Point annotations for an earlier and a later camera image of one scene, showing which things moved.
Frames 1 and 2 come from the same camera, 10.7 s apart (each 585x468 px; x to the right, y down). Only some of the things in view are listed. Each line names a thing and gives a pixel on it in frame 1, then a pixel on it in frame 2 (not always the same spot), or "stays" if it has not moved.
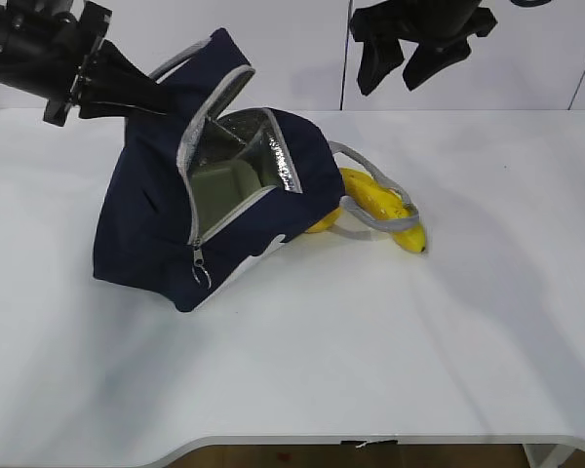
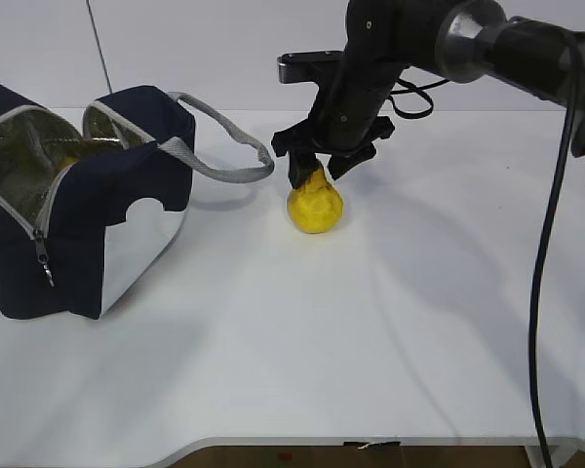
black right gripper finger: x=430 y=58 → x=341 y=163
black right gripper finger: x=378 y=58 → x=300 y=165
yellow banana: x=362 y=187 → x=66 y=161
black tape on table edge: x=372 y=443 stays
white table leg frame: x=546 y=455 stays
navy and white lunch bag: x=197 y=191 → x=75 y=207
